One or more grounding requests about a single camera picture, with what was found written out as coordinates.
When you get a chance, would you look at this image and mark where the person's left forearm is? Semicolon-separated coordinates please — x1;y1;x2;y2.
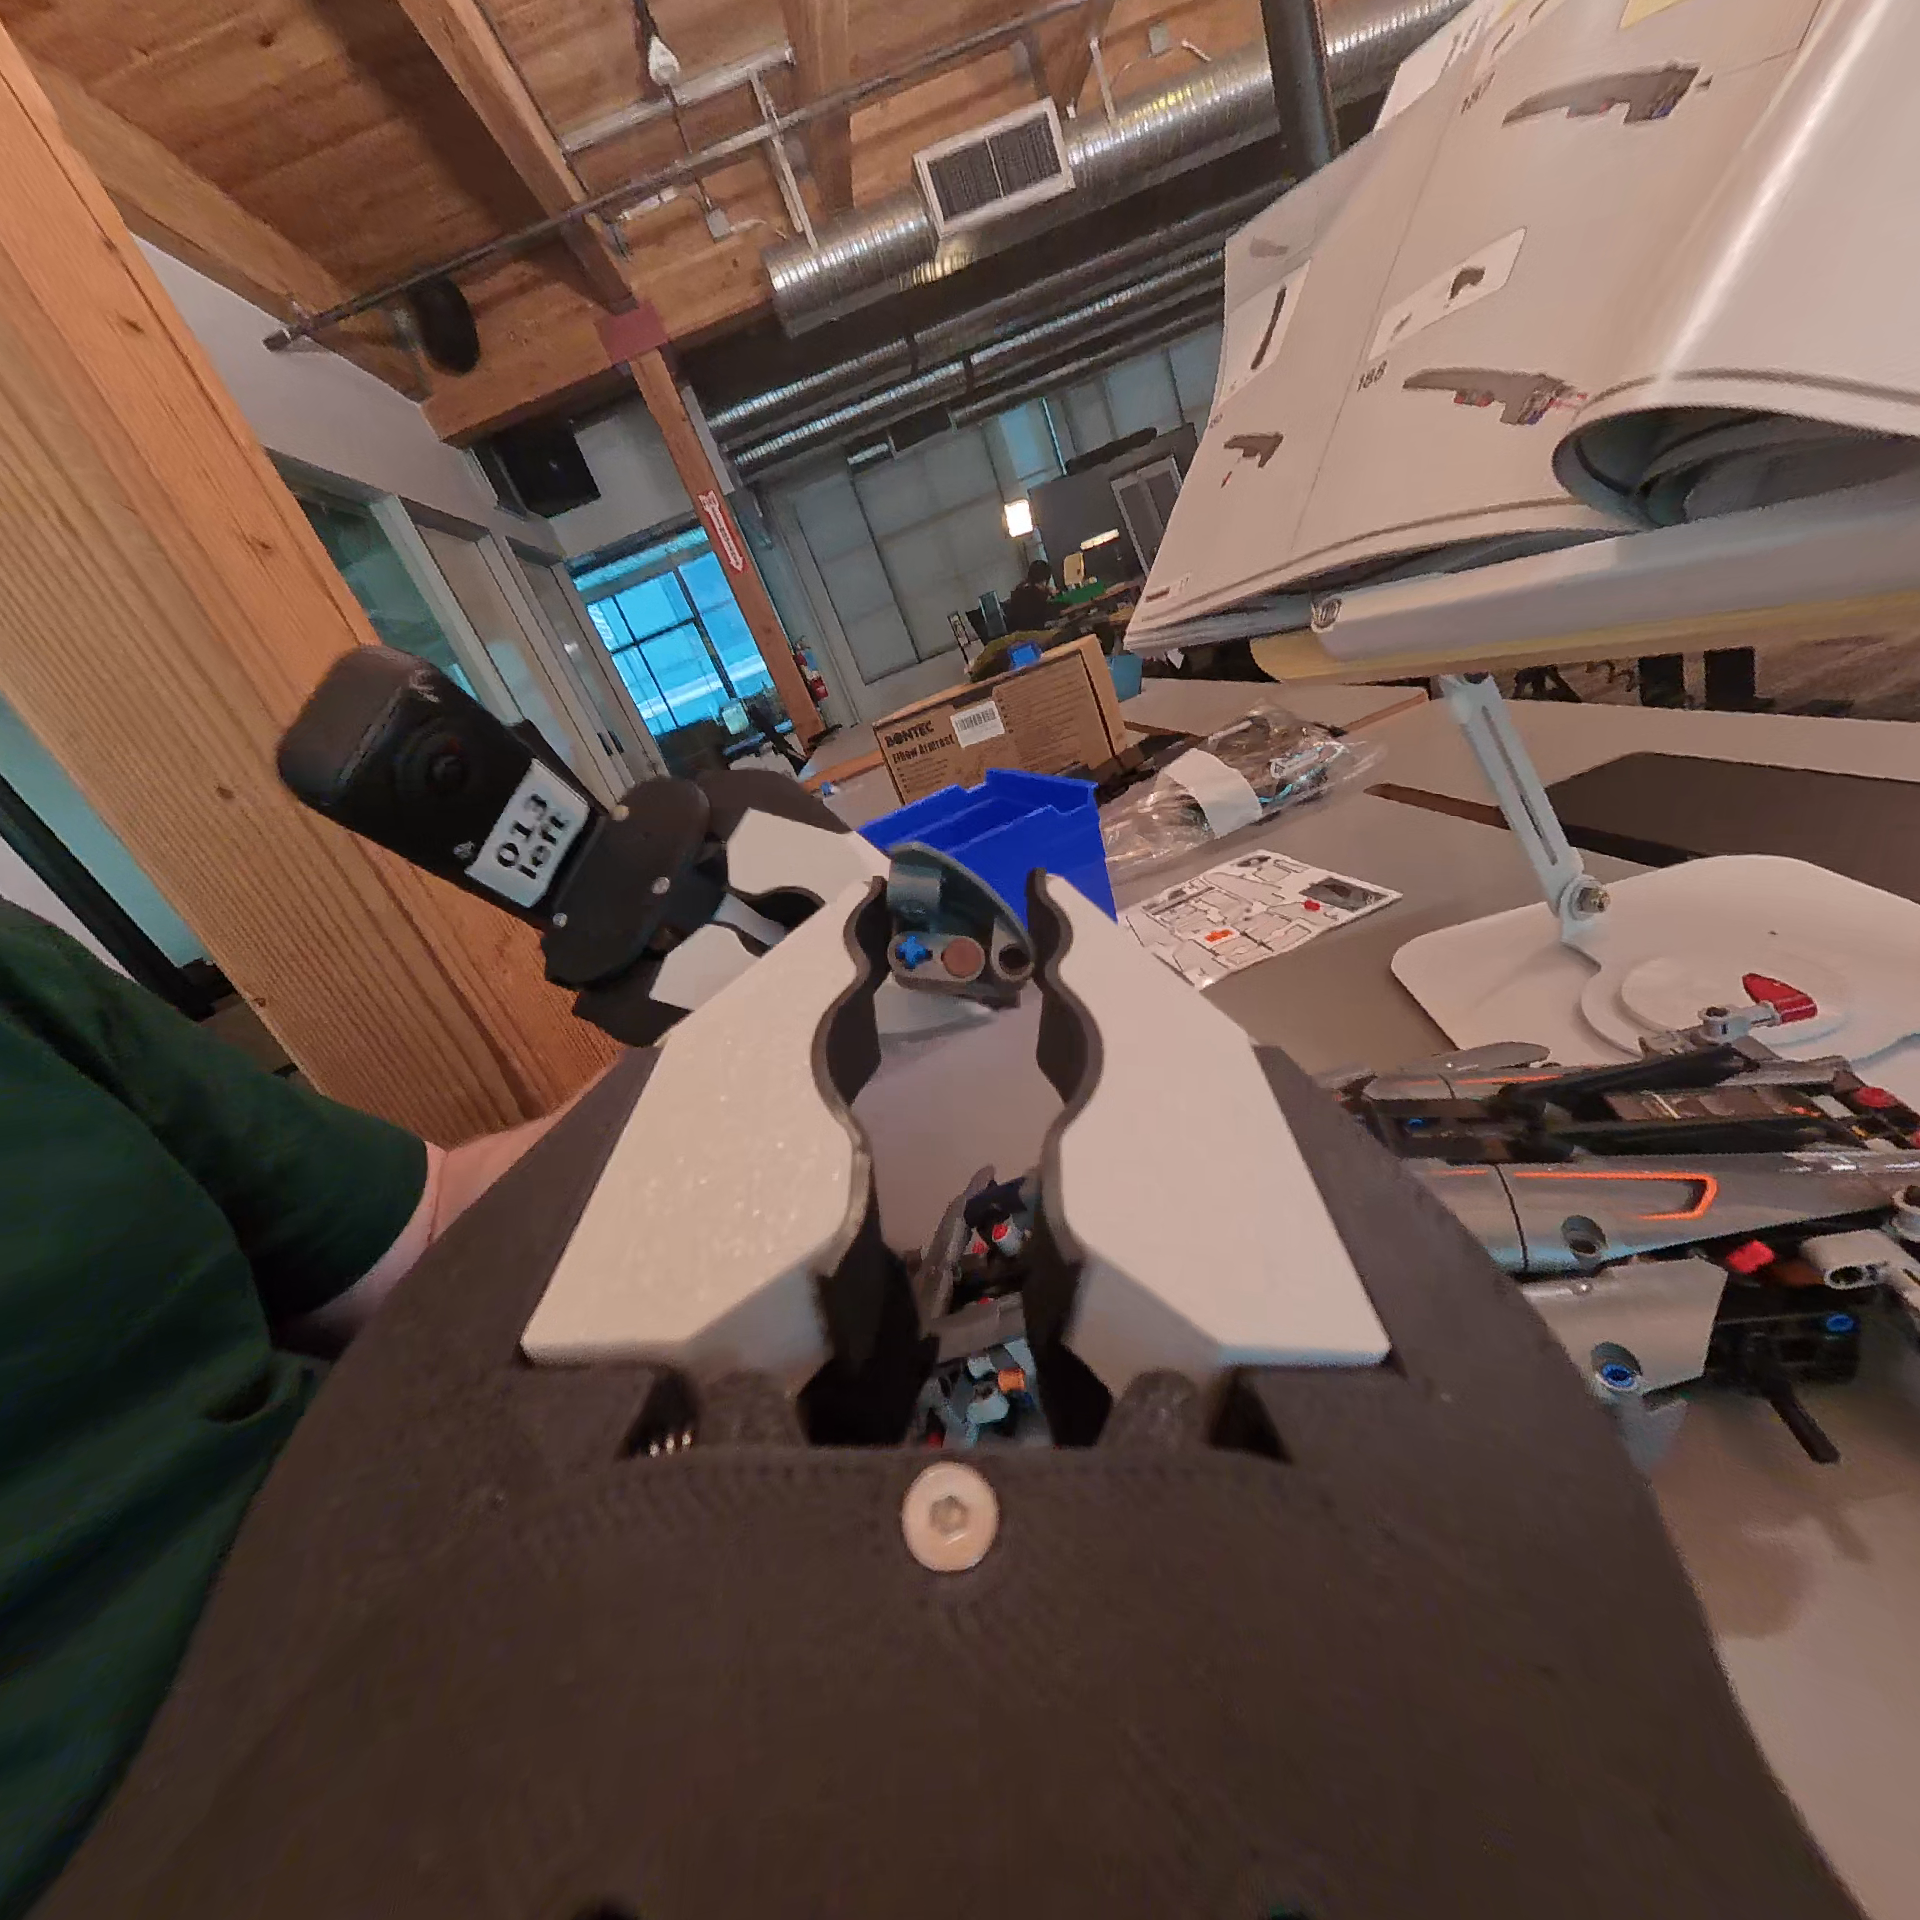
267;1118;564;1360

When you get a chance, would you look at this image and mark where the wooden column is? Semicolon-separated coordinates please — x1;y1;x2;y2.
0;29;617;1142

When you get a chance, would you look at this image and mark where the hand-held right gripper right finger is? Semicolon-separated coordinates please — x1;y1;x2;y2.
1028;866;1396;1374

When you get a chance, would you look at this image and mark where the metal ventilation duct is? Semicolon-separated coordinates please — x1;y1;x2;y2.
762;0;1489;339

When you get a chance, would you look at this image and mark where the white book stand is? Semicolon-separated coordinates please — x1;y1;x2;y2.
1252;526;1920;1067

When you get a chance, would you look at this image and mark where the clear plastic parts bag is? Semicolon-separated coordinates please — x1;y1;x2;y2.
1101;721;1390;874

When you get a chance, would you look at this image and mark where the person's torso in green shirt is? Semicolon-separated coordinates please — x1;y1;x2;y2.
0;900;436;1920

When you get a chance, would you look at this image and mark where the long grey lego panel assembly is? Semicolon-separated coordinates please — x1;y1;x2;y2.
882;838;1041;1011

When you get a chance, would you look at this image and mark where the black wall speaker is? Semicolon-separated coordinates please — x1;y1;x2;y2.
492;420;605;522

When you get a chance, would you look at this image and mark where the brown cardboard box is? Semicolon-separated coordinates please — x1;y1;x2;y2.
874;634;1130;788

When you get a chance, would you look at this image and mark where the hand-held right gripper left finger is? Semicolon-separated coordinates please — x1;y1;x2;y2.
517;874;890;1374

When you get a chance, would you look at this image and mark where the blue plastic bin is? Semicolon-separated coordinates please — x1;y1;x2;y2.
858;769;1120;924

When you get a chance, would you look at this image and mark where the open instruction booklet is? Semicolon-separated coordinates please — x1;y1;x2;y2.
1125;0;1920;654

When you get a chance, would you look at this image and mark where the black hanging lamp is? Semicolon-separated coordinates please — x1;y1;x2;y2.
406;275;485;378

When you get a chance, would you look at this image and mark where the white sticker sheet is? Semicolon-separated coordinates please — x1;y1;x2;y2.
1118;851;1403;989

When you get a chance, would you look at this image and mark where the grey and orange lego car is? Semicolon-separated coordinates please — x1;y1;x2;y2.
907;1035;1920;1480

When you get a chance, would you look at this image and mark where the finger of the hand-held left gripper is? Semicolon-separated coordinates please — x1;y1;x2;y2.
713;809;894;924
649;918;788;1040

